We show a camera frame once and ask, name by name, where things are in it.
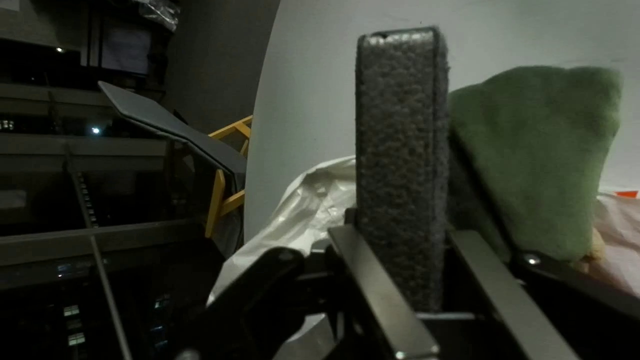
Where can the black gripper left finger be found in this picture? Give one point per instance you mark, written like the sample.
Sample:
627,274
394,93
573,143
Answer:
404,334

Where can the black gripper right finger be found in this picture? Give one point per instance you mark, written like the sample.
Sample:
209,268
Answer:
511,303

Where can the red plush tomato toy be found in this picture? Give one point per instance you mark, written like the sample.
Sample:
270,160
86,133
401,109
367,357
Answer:
536,139

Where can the white plastic bag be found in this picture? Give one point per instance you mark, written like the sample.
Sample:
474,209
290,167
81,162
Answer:
287,294

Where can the wooden folding stool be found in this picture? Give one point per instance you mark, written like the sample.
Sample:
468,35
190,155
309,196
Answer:
227,195

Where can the round white table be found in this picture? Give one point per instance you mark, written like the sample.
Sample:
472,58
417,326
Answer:
349,75

